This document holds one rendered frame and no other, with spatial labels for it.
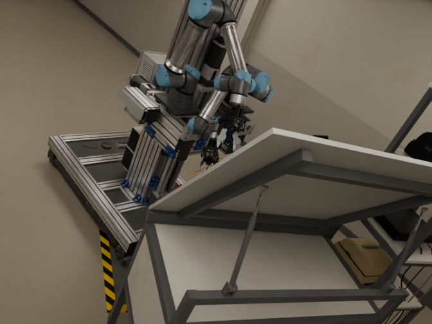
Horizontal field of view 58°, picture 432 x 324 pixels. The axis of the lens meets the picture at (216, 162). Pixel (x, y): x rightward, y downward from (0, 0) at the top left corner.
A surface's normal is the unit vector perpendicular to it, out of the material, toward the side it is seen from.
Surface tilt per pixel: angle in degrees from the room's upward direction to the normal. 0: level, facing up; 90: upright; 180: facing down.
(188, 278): 0
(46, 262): 0
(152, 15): 90
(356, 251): 90
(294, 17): 90
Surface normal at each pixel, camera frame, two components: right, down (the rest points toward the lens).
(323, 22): -0.68, 0.11
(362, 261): -0.86, -0.11
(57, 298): 0.37, -0.80
